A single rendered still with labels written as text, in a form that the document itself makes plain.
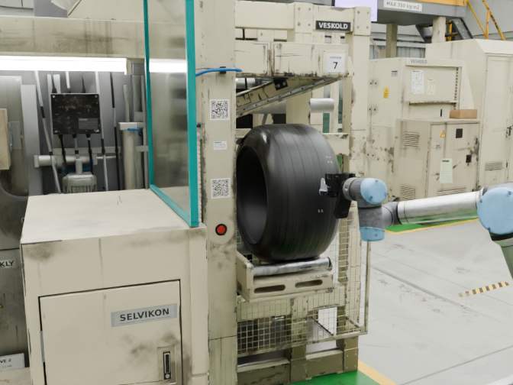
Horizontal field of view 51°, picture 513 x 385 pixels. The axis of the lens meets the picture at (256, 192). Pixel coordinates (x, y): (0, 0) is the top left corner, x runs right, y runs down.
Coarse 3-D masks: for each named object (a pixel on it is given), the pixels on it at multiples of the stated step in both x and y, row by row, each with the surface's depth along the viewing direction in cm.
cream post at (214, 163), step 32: (224, 0) 190; (224, 32) 192; (224, 64) 194; (224, 96) 196; (224, 128) 198; (224, 160) 200; (224, 224) 205; (224, 256) 207; (224, 288) 209; (224, 320) 212; (224, 352) 214; (224, 384) 216
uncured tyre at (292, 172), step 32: (256, 128) 212; (288, 128) 207; (256, 160) 240; (288, 160) 194; (320, 160) 198; (256, 192) 244; (288, 192) 191; (256, 224) 240; (288, 224) 194; (320, 224) 198; (256, 256) 216; (288, 256) 205
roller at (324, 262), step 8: (264, 264) 207; (272, 264) 207; (280, 264) 208; (288, 264) 209; (296, 264) 210; (304, 264) 211; (312, 264) 212; (320, 264) 214; (328, 264) 215; (256, 272) 204; (264, 272) 205; (272, 272) 207; (280, 272) 208; (288, 272) 210
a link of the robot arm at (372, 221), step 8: (360, 208) 165; (368, 208) 163; (376, 208) 163; (384, 208) 171; (360, 216) 165; (368, 216) 164; (376, 216) 164; (384, 216) 167; (360, 224) 166; (368, 224) 164; (376, 224) 164; (384, 224) 166; (360, 232) 167; (368, 232) 164; (376, 232) 164; (384, 232) 166; (368, 240) 165; (376, 240) 164
